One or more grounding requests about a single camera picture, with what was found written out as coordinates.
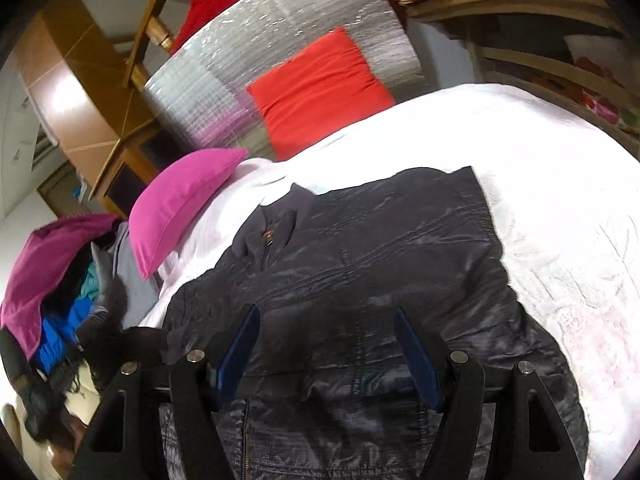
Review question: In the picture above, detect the wooden headboard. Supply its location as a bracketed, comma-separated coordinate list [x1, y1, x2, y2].
[123, 0, 201, 92]

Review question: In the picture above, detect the white bed blanket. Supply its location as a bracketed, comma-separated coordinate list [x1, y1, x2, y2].
[137, 82, 640, 480]

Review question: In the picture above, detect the floral cloth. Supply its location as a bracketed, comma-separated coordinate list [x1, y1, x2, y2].
[515, 34, 640, 133]

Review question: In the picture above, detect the blue garment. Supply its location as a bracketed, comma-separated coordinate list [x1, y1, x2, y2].
[34, 297, 96, 376]

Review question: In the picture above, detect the pink pillow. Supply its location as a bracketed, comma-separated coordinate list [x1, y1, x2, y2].
[128, 148, 250, 282]

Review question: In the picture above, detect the wooden nightstand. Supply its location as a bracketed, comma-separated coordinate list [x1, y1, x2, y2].
[89, 122, 193, 221]

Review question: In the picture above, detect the silver foil insulation sheet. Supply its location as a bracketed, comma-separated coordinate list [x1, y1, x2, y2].
[143, 0, 427, 162]

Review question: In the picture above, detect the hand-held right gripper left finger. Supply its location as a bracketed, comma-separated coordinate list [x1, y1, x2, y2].
[67, 304, 262, 480]

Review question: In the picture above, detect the black quilted jacket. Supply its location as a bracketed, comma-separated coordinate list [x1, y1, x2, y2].
[159, 165, 590, 480]

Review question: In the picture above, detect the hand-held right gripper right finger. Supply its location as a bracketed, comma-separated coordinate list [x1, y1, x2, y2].
[393, 307, 586, 480]

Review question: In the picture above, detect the wooden shelf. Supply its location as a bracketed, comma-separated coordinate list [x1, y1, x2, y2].
[405, 0, 640, 163]

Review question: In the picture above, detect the orange-red cushion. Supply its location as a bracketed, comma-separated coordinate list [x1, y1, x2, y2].
[246, 27, 396, 161]

